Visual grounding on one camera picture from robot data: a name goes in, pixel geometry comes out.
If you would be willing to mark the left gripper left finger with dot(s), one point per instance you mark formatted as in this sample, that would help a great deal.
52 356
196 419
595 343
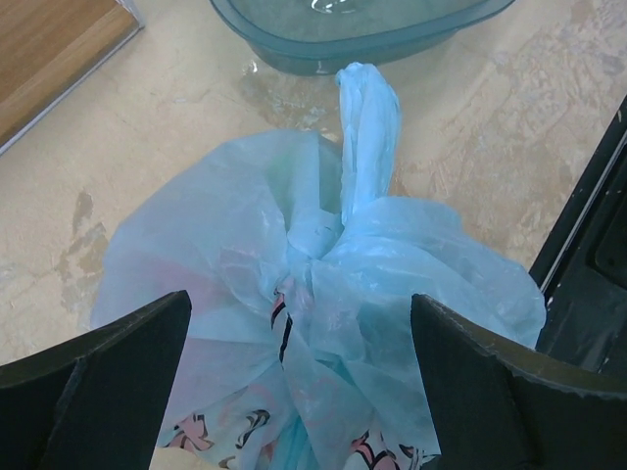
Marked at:
96 401

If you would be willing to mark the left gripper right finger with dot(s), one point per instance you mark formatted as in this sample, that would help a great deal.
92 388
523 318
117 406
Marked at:
496 404

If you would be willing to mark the light blue plastic bag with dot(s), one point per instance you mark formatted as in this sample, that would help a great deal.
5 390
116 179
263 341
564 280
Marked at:
300 267

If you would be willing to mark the clear green food container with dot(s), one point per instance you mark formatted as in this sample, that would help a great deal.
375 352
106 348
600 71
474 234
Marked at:
308 38

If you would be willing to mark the black base frame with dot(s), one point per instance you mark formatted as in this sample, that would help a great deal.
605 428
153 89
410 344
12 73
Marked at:
581 269

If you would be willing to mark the white wire wooden shelf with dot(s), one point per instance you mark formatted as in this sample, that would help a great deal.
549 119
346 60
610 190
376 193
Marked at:
48 47

